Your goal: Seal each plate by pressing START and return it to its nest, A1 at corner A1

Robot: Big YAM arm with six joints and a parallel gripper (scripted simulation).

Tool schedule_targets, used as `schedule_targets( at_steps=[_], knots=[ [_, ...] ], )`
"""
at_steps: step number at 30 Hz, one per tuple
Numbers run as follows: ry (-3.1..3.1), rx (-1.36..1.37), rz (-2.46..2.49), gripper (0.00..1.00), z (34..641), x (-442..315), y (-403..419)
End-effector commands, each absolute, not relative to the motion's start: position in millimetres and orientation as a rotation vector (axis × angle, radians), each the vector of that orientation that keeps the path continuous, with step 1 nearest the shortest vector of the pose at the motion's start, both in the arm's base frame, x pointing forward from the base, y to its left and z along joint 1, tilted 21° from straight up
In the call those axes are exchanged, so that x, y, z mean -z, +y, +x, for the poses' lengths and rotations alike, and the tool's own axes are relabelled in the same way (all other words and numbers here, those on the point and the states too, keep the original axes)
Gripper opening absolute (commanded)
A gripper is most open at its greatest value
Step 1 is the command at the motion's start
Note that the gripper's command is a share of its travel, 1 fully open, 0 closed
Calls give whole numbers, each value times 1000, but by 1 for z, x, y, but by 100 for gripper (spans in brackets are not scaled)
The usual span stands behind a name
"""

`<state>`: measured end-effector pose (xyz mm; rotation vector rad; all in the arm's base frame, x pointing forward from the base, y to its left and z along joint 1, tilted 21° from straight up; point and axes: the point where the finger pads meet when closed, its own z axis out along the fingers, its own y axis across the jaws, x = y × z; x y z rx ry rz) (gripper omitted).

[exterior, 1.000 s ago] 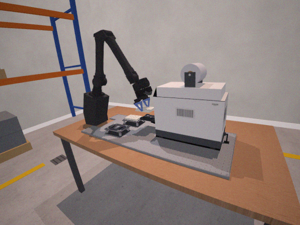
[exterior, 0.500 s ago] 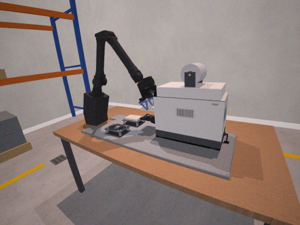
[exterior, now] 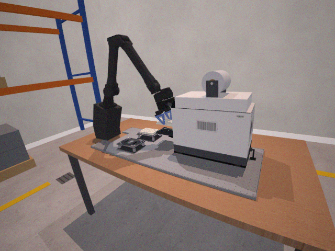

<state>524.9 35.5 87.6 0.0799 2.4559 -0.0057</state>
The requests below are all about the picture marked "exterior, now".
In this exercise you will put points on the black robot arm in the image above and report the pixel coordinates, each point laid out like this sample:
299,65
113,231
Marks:
111,87

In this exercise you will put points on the white cylinder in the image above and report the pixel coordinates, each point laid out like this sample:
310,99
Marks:
221,76

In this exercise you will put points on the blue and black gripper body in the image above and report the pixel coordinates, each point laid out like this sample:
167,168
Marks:
161,111

